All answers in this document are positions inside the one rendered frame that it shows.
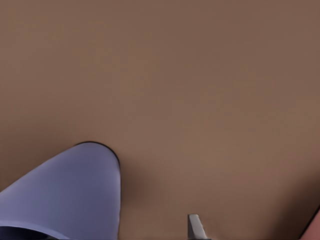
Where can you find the red bowl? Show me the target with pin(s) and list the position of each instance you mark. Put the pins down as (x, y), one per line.
(314, 228)

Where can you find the blue cup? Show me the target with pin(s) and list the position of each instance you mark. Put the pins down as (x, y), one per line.
(67, 190)

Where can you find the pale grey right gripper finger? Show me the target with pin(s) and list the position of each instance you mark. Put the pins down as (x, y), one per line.
(193, 226)

